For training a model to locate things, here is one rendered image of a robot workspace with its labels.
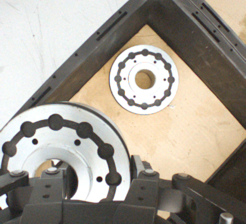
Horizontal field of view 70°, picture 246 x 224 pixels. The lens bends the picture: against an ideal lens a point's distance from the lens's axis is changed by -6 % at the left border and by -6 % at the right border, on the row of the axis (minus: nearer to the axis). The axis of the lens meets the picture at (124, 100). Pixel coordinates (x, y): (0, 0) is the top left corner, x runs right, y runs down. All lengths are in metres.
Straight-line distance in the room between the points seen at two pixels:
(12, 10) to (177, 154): 0.49
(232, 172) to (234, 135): 0.06
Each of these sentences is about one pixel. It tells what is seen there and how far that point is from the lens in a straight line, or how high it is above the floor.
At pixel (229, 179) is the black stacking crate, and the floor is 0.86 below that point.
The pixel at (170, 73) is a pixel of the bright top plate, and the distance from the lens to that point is 0.28.
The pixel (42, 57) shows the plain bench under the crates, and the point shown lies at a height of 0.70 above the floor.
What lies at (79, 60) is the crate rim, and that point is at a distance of 0.21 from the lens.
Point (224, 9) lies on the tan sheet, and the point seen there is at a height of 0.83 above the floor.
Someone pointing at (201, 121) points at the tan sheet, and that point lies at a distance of 0.33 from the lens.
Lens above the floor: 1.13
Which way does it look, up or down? 87 degrees down
